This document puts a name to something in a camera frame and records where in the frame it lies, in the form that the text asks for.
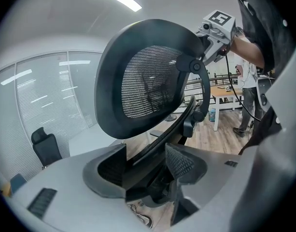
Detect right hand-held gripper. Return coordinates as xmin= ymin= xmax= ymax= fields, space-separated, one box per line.
xmin=197 ymin=10 xmax=236 ymax=65

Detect black high-back office chair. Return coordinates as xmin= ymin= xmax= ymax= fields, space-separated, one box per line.
xmin=30 ymin=127 xmax=63 ymax=170

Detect black mesh office chair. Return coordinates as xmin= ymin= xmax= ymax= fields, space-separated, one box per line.
xmin=94 ymin=19 xmax=211 ymax=209

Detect person's black shirt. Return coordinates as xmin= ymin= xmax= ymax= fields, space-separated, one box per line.
xmin=231 ymin=0 xmax=296 ymax=154

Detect black metal railing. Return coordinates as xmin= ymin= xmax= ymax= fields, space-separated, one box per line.
xmin=185 ymin=72 xmax=244 ymax=105

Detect tangled cable bundle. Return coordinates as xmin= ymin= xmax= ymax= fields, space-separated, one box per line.
xmin=127 ymin=201 xmax=153 ymax=231

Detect wooden desk white legs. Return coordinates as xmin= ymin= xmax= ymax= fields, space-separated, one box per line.
xmin=210 ymin=85 xmax=245 ymax=131

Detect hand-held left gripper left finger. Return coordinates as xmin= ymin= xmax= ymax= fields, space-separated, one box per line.
xmin=2 ymin=144 xmax=148 ymax=232

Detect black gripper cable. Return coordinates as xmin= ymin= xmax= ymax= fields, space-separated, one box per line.
xmin=225 ymin=54 xmax=262 ymax=122

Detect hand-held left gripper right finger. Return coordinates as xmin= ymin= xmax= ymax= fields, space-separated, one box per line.
xmin=162 ymin=46 xmax=296 ymax=232

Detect blue plastic chair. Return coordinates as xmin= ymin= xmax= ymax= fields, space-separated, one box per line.
xmin=10 ymin=173 xmax=28 ymax=194

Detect person's right forearm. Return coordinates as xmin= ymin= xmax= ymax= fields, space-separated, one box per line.
xmin=231 ymin=36 xmax=266 ymax=70

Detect white square table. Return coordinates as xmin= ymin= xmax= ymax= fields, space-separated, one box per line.
xmin=68 ymin=127 xmax=148 ymax=157

